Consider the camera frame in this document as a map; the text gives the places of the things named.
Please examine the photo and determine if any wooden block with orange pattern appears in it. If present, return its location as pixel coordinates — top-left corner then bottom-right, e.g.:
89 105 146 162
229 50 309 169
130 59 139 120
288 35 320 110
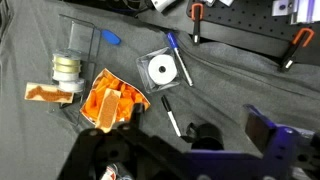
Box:
94 88 122 134
23 81 75 104

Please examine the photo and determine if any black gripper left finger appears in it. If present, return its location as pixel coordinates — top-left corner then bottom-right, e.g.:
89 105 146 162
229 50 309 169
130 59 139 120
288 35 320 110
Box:
58 102 188 180

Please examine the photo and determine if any clear square plastic container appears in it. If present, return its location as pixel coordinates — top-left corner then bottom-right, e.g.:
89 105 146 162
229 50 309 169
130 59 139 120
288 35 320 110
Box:
135 46 184 94

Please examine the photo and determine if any white thread spool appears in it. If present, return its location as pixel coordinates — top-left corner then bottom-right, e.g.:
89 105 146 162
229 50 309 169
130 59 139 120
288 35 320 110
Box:
52 70 80 83
58 78 86 94

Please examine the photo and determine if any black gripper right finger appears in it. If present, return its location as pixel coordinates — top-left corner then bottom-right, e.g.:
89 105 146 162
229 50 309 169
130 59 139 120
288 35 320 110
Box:
239 103 320 180

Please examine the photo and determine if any clear acrylic box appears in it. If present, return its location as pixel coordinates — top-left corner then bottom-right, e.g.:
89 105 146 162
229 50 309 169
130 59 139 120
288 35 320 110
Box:
49 13 103 114

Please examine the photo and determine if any clear white plastic piece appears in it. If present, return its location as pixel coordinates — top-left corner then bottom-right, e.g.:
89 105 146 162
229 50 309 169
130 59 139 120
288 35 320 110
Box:
289 0 316 25

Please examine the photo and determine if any small blue plastic object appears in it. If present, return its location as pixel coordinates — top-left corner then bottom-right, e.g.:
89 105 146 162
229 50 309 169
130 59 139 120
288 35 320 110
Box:
100 29 122 46

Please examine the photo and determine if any black marker pen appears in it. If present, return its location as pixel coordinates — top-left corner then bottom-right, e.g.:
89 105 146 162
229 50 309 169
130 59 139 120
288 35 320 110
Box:
160 95 183 138

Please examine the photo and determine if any orange snack bag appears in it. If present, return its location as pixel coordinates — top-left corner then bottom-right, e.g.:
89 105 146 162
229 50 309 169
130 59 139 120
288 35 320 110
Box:
79 67 152 129

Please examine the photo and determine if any white bracket with blue dot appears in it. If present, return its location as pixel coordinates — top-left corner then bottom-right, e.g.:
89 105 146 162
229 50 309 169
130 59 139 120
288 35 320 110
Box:
271 0 296 18

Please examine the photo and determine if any black cup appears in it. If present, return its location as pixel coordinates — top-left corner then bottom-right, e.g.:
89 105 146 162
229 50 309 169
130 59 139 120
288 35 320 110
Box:
190 122 225 151

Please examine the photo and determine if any white tape roll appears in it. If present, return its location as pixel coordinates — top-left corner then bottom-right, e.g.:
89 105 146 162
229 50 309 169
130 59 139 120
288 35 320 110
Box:
147 54 178 86

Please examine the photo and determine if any orange and black clamp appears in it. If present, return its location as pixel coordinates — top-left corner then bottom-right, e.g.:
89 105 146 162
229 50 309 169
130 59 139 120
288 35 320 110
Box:
190 3 205 47
278 27 316 73

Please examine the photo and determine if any white device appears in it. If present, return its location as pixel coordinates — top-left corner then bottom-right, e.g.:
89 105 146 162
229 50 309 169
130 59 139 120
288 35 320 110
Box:
149 0 178 14

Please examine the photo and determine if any black perforated breadboard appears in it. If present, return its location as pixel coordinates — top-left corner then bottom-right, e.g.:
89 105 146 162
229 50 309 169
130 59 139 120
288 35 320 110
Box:
185 0 320 43

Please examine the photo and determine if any blue marker pen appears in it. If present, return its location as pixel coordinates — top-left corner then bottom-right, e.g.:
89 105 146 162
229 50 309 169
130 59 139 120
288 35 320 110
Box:
165 31 195 88

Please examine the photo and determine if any grey table cloth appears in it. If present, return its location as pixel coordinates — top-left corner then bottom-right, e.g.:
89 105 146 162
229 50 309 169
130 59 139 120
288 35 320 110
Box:
0 0 320 180

